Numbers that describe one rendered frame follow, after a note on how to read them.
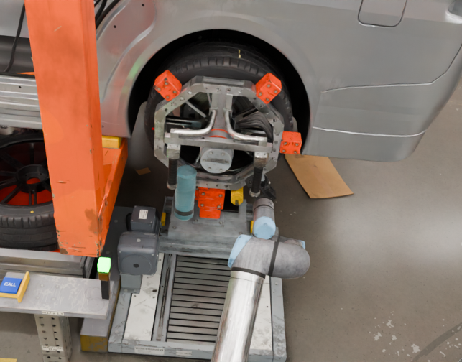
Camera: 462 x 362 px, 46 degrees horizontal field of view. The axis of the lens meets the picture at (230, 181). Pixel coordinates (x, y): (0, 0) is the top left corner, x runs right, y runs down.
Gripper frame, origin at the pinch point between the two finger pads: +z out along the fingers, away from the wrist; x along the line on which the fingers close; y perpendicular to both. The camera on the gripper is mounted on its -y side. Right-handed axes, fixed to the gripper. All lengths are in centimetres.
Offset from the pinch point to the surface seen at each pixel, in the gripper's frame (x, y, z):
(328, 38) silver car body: 61, -36, 2
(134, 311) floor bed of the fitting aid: -77, 3, -42
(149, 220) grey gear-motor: -49, -20, -16
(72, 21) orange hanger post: 15, -110, -50
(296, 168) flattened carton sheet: -20, 69, 88
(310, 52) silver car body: 52, -35, 2
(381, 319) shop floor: 5, 95, -29
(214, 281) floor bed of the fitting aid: -52, 30, -18
